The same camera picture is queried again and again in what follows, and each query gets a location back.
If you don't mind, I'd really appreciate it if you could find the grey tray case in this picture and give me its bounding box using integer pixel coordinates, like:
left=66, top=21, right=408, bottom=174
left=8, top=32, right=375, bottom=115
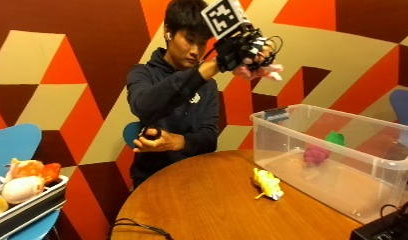
left=0, top=174, right=70, bottom=240

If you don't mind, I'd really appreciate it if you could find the magenta soft toy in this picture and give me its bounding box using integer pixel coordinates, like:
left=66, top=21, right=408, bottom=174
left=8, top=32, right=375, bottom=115
left=302, top=144, right=333, bottom=167

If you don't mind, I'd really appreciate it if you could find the the person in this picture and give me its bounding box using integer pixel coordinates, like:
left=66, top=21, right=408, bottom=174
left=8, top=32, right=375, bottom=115
left=125, top=0, right=285, bottom=192

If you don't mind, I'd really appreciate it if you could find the clear plastic storage bin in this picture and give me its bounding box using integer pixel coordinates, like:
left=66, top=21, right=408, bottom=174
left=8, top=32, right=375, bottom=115
left=249, top=103, right=408, bottom=225

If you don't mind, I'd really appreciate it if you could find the red orange soft toy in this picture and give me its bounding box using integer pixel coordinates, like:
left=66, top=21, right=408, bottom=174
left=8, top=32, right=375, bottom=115
left=40, top=162, right=62, bottom=185

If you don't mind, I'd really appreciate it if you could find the black looped device cable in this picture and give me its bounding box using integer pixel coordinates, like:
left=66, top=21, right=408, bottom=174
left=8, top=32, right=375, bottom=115
left=378, top=198, right=408, bottom=223

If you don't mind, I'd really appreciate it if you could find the dark blue chair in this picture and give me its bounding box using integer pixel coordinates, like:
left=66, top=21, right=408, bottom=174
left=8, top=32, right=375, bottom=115
left=387, top=88, right=408, bottom=129

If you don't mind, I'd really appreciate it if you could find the black device box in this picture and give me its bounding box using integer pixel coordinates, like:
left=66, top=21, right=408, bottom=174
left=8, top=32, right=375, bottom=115
left=349, top=199, right=408, bottom=240

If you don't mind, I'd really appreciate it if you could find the black table cable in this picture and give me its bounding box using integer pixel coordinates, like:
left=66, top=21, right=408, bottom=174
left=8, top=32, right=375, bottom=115
left=106, top=217, right=174, bottom=240

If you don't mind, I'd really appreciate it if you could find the green soft toy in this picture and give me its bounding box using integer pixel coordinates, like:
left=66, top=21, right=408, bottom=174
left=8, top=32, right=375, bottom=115
left=323, top=130, right=346, bottom=147

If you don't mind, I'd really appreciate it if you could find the blue chair behind person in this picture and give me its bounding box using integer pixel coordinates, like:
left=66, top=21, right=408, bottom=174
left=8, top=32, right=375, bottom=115
left=121, top=121, right=143, bottom=150

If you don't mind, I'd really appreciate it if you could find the light blue chair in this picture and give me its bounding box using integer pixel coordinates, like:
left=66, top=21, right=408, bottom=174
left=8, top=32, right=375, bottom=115
left=0, top=123, right=62, bottom=240

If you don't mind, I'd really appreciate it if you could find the white round soft toy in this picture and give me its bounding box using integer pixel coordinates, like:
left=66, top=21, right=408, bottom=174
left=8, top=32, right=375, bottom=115
left=0, top=175, right=46, bottom=205

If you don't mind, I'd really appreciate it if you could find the pink soft toy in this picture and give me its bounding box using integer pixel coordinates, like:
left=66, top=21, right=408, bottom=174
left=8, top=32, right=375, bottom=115
left=231, top=63, right=285, bottom=82

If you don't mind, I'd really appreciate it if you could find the white marker cube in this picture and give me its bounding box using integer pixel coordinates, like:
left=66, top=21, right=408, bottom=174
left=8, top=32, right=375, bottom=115
left=199, top=0, right=251, bottom=41

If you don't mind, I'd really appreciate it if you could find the orange white soft toy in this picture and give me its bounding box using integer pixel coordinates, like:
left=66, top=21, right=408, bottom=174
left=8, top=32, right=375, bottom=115
left=5, top=158, right=46, bottom=183

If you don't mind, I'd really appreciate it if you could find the black round controller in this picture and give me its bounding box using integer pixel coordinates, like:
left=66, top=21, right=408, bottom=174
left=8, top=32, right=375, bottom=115
left=138, top=126, right=162, bottom=141

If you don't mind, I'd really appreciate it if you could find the dark label on bin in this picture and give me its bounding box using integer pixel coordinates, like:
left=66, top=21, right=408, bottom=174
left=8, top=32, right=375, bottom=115
left=262, top=107, right=291, bottom=123

